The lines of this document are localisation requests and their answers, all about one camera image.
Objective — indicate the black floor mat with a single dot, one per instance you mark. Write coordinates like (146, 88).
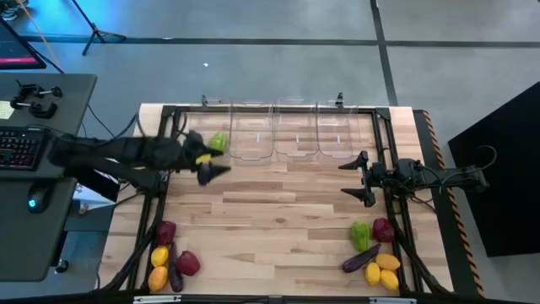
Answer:
(506, 211)

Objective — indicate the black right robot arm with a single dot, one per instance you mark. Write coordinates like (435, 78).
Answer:
(422, 175)

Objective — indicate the silver table clamp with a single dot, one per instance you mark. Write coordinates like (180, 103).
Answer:
(211, 101)
(339, 100)

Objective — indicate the white metal bracket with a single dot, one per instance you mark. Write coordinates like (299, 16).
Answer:
(156, 299)
(392, 300)

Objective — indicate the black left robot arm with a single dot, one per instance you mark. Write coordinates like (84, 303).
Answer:
(126, 152)

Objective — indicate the yellow lemon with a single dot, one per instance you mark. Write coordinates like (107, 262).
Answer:
(389, 279)
(372, 273)
(159, 256)

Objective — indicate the orange mango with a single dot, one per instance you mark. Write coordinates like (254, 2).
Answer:
(158, 278)
(387, 262)

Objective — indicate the black screw clamp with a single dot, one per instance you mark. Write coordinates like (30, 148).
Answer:
(29, 90)
(40, 110)

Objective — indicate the orange black hazard tape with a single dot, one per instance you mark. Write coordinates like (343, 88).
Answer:
(460, 228)

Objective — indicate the thin tan rod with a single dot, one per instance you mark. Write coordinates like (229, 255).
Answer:
(37, 30)

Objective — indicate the black box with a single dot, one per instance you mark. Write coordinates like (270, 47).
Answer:
(101, 186)

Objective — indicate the green bell pepper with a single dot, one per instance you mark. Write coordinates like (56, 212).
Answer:
(219, 141)
(360, 235)

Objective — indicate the black desk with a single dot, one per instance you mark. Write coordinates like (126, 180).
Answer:
(25, 236)

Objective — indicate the white paper sheet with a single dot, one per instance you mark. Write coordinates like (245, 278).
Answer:
(90, 199)

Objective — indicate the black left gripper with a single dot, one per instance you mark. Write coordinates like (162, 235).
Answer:
(192, 150)

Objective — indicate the white shoe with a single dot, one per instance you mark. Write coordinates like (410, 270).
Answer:
(10, 12)

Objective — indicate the black tripod stand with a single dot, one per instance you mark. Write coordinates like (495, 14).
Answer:
(96, 33)

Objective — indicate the black computer mouse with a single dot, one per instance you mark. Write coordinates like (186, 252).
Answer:
(40, 198)

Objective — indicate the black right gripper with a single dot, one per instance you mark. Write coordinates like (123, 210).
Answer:
(368, 181)

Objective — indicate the black round knob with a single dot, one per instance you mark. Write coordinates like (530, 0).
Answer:
(62, 266)

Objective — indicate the purple eggplant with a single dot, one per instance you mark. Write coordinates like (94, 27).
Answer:
(360, 258)
(174, 270)

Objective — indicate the red bell pepper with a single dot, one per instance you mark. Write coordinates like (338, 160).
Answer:
(166, 232)
(383, 230)
(187, 262)

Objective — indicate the pale sticky note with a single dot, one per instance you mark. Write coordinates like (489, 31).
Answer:
(5, 110)

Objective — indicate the clear plastic bin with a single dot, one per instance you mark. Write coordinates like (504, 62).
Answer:
(252, 126)
(200, 122)
(337, 122)
(295, 122)

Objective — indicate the black backlit keyboard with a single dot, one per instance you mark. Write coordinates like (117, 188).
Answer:
(19, 148)

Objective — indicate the black computer monitor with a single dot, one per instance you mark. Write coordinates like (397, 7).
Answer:
(14, 50)

